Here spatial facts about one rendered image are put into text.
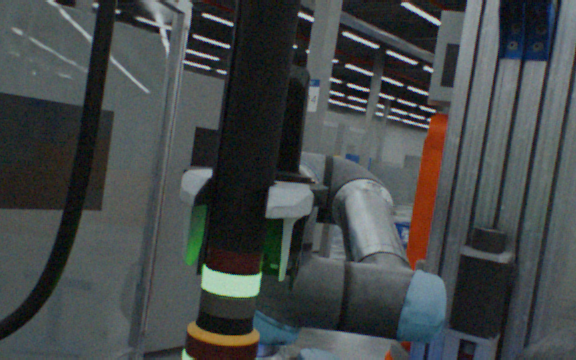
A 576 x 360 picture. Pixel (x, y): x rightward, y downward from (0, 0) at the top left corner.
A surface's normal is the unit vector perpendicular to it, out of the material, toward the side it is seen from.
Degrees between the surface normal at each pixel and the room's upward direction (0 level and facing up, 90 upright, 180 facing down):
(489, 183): 90
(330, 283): 60
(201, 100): 90
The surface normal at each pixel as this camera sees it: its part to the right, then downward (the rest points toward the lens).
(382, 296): 0.04, -0.29
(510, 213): -0.48, -0.03
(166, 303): 0.75, 0.15
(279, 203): 0.64, -0.63
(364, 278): 0.10, -0.66
